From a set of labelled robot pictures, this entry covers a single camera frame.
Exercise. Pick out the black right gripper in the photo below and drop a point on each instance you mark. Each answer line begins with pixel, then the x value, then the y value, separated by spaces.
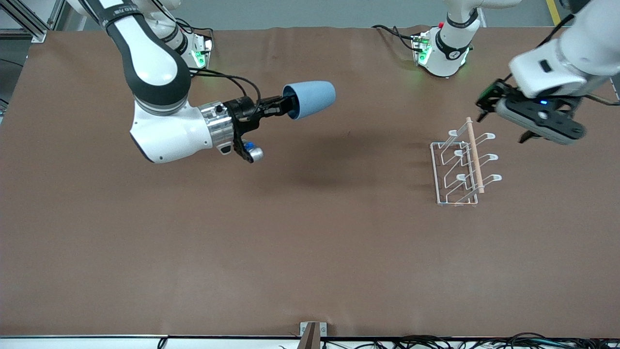
pixel 240 114

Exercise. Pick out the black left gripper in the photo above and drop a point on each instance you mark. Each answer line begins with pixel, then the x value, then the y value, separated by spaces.
pixel 490 95

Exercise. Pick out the blue plastic cup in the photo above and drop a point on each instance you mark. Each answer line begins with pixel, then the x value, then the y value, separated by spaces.
pixel 315 99

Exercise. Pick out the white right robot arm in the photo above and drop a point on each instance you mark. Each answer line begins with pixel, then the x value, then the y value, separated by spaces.
pixel 160 72

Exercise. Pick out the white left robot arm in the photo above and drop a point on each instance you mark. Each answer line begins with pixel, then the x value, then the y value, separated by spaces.
pixel 581 53

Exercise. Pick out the brown table cover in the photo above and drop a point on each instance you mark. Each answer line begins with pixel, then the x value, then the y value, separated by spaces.
pixel 300 242

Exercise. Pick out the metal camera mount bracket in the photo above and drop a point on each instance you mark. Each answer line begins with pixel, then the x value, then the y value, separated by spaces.
pixel 310 334

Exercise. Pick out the aluminium frame post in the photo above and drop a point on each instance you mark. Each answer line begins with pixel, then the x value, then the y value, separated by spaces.
pixel 36 34

